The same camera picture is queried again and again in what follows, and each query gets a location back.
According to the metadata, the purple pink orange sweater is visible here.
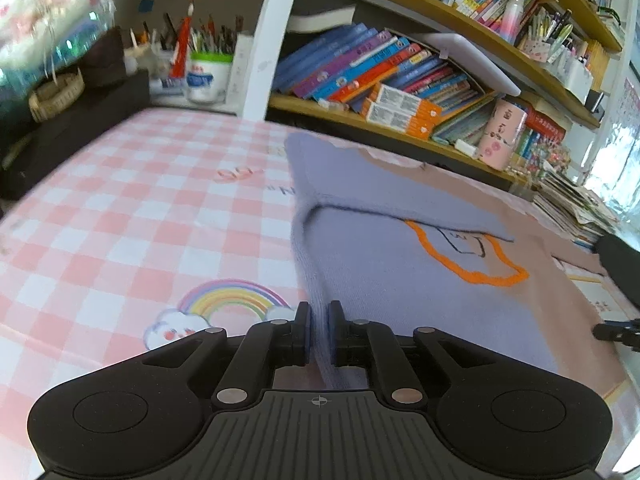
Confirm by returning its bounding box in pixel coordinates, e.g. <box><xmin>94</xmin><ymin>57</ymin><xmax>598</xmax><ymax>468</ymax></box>
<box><xmin>285</xmin><ymin>132</ymin><xmax>625</xmax><ymax>395</ymax></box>

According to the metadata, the clear pen holder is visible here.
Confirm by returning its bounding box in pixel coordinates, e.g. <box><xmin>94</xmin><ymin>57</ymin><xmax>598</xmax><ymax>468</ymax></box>
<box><xmin>518</xmin><ymin>8</ymin><xmax>574</xmax><ymax>64</ymax></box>

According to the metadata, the black fabric storage bag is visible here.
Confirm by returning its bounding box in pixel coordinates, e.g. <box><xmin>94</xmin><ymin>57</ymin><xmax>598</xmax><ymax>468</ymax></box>
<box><xmin>594</xmin><ymin>234</ymin><xmax>640</xmax><ymax>308</ymax></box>

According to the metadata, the lower orange toothpaste box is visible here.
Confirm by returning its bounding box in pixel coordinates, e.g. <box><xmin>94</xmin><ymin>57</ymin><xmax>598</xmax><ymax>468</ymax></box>
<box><xmin>360</xmin><ymin>99</ymin><xmax>434</xmax><ymax>140</ymax></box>

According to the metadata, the pink gradient bottle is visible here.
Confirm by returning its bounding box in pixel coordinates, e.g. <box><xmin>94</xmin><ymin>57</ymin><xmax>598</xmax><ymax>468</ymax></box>
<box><xmin>500</xmin><ymin>0</ymin><xmax>525</xmax><ymax>44</ymax></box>

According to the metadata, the white storage box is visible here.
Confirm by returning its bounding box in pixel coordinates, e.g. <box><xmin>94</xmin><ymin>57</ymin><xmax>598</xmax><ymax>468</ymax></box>
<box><xmin>551</xmin><ymin>54</ymin><xmax>593</xmax><ymax>104</ymax></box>

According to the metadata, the stack of papers and notebooks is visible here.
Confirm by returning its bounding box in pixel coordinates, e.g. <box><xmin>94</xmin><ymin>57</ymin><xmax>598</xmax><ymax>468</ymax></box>
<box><xmin>533</xmin><ymin>171</ymin><xmax>620</xmax><ymax>249</ymax></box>

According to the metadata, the orange toothpaste box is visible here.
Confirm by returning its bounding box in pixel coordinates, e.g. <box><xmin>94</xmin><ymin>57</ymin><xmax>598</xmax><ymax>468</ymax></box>
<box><xmin>368</xmin><ymin>84</ymin><xmax>442</xmax><ymax>119</ymax></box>
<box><xmin>360</xmin><ymin>99</ymin><xmax>434</xmax><ymax>140</ymax></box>

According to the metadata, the red thick dictionary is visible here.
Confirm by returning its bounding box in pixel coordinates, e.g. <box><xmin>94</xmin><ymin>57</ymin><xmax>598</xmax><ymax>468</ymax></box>
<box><xmin>525</xmin><ymin>110</ymin><xmax>566</xmax><ymax>143</ymax></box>

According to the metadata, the white green-lid pen jar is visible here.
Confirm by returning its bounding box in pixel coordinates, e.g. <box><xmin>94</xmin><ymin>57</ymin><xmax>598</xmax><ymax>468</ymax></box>
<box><xmin>186</xmin><ymin>52</ymin><xmax>233</xmax><ymax>104</ymax></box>

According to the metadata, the wooden white bookshelf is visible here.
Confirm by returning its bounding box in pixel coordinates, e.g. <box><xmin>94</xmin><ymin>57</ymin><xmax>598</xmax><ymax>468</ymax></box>
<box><xmin>114</xmin><ymin>0</ymin><xmax>601</xmax><ymax>188</ymax></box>

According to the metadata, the woven wicker ring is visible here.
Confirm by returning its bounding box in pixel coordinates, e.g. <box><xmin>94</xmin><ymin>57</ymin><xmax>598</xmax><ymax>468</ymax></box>
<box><xmin>28</xmin><ymin>70</ymin><xmax>86</xmax><ymax>124</ymax></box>

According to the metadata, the white charger cube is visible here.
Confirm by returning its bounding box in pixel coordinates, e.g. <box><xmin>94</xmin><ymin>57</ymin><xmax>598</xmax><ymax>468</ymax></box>
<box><xmin>454</xmin><ymin>139</ymin><xmax>477</xmax><ymax>157</ymax></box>

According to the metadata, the pink checked cartoon desk mat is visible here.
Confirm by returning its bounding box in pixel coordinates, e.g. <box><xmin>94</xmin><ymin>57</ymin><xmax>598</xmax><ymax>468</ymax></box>
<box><xmin>0</xmin><ymin>106</ymin><xmax>640</xmax><ymax>480</ymax></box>

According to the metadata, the pink sticker tumbler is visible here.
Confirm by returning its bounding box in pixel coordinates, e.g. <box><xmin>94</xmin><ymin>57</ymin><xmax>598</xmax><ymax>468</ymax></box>
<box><xmin>476</xmin><ymin>99</ymin><xmax>527</xmax><ymax>171</ymax></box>

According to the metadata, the upper orange toothpaste box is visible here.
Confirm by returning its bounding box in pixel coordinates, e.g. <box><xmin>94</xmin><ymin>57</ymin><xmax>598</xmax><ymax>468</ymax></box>
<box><xmin>368</xmin><ymin>84</ymin><xmax>442</xmax><ymax>119</ymax></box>

